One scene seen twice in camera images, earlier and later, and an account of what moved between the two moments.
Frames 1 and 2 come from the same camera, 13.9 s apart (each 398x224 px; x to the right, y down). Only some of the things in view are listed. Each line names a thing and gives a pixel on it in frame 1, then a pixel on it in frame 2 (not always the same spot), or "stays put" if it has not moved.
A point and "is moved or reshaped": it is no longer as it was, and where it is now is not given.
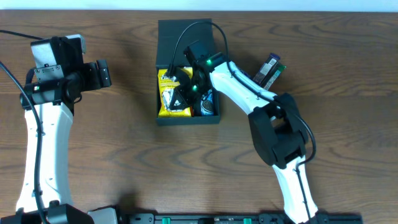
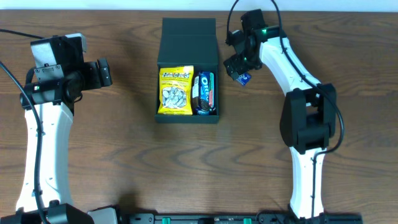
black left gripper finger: (104, 75) stays put
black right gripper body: (179, 91) -> (234, 64)
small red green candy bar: (272, 78) -> (211, 91)
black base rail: (319, 218) stays put
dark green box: (173, 37) stays put
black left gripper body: (101, 73) stays put
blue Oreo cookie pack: (207, 104) stays put
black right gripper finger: (179, 100) -> (232, 65)
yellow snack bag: (166, 83) stays put
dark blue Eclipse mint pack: (263, 74) is moved or reshaped
